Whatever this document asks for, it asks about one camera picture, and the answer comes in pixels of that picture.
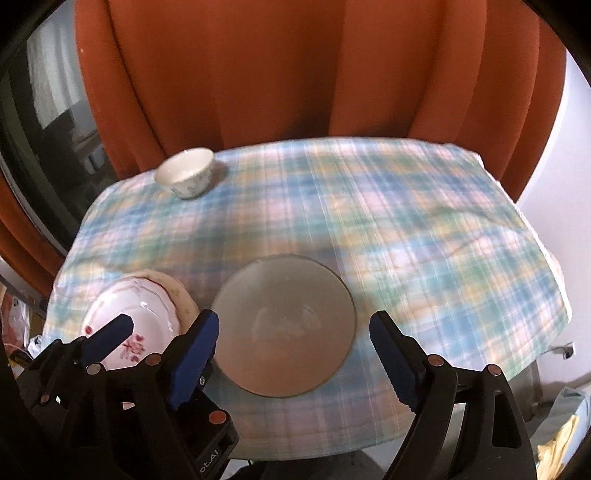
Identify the white bowl with green print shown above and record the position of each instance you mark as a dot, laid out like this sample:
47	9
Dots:
184	170
281	323

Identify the yellow flower plate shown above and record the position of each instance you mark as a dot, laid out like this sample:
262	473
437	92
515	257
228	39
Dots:
180	295

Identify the yellow cloth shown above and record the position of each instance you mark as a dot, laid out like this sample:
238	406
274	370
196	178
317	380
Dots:
563	447

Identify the white plate with red rim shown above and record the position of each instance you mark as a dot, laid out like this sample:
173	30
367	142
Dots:
138	304

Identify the blue plaid tablecloth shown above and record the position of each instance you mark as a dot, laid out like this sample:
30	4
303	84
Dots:
415	230

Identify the small black wall fitting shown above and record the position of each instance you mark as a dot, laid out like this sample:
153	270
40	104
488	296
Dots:
562	350

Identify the grey cloth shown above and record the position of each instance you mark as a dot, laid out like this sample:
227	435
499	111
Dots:
570	401

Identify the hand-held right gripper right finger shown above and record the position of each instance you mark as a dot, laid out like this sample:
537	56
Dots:
392	360

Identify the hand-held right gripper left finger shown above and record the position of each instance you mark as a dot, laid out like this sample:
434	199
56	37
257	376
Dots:
194	357

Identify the orange curtain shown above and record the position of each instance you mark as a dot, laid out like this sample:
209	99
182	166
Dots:
277	69

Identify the dark glass window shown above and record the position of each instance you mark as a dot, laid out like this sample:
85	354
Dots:
51	138

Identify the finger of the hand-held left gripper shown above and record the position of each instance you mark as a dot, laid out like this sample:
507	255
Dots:
113	334
60	364

